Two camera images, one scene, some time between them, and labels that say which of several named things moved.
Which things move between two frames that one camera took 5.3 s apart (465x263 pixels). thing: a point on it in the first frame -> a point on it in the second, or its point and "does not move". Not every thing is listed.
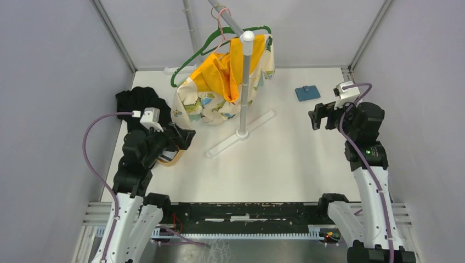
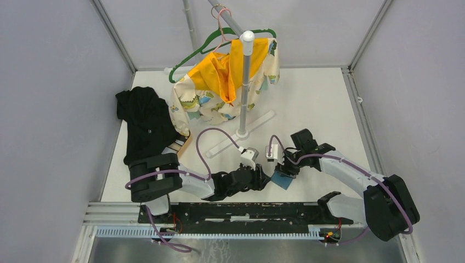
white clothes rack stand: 246,38 does not move
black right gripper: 322,110 -> 284,169
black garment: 138,98 does not move
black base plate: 244,214 does not move
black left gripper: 174,141 -> 260,178
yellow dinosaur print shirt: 214,91 does not move
